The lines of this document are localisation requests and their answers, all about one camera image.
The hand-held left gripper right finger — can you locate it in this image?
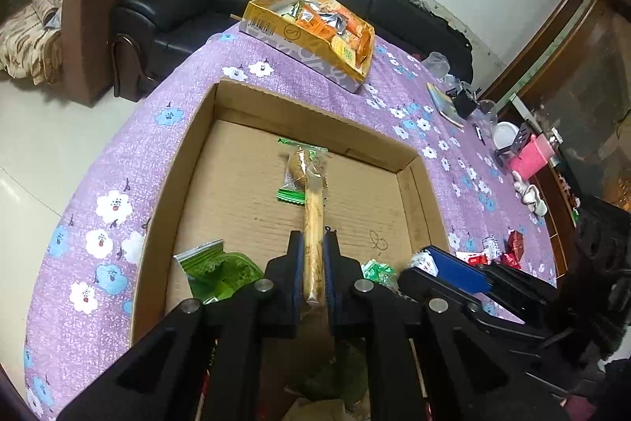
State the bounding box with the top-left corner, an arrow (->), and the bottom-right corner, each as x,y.
323,229 -> 570,421

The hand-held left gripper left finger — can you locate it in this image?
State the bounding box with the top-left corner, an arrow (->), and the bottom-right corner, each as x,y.
56,230 -> 304,421

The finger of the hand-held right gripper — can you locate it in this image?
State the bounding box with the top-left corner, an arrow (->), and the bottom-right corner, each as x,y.
425,245 -> 558,328
398,267 -> 543,353

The long beige snack packet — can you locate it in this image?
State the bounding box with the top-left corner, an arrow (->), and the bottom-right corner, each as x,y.
296,145 -> 329,308

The bright green snack packet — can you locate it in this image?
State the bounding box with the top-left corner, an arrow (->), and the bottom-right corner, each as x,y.
172,241 -> 264,304

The cardboard box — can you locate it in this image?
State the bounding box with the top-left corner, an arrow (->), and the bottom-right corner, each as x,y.
129,78 -> 452,348

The green clear cookie packet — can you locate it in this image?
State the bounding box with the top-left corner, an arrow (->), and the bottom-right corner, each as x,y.
275,138 -> 330,205

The green white patterned packet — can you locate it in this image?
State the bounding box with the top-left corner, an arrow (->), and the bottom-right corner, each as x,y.
361,258 -> 398,291

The dark green yellow-label packet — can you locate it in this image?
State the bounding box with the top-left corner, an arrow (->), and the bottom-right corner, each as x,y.
291,347 -> 370,407

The white work glove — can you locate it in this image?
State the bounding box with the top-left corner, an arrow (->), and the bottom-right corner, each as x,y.
513,172 -> 543,207

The white glove green cuff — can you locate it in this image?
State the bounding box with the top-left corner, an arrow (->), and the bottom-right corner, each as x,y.
527,194 -> 549,219

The pink box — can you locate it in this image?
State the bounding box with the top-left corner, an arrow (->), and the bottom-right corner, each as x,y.
509,135 -> 560,181

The black phone stand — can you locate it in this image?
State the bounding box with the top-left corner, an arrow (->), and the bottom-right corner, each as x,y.
495,120 -> 538,168

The white bowl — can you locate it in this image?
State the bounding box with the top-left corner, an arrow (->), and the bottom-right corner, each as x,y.
493,121 -> 519,153

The green booklet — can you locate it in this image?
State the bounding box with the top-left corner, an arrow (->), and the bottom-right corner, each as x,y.
426,82 -> 465,129

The black square container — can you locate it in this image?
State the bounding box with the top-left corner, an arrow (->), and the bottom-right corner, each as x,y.
452,87 -> 481,119

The purple floral tablecloth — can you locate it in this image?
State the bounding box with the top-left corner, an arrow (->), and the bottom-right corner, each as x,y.
24,29 -> 560,421

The crumpled clear plastic cup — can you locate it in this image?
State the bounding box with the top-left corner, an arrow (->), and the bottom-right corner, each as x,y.
421,51 -> 450,79

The yellow snack box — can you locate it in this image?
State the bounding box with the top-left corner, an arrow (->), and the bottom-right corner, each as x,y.
239,0 -> 376,94

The wooden cabinet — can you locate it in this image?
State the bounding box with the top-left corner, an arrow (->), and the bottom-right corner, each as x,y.
473,0 -> 631,284

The pile of orange snack packets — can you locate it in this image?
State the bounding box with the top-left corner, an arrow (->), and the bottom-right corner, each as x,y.
273,0 -> 373,69

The patterned beige blanket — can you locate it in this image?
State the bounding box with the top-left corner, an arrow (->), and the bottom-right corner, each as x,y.
0,0 -> 67,84

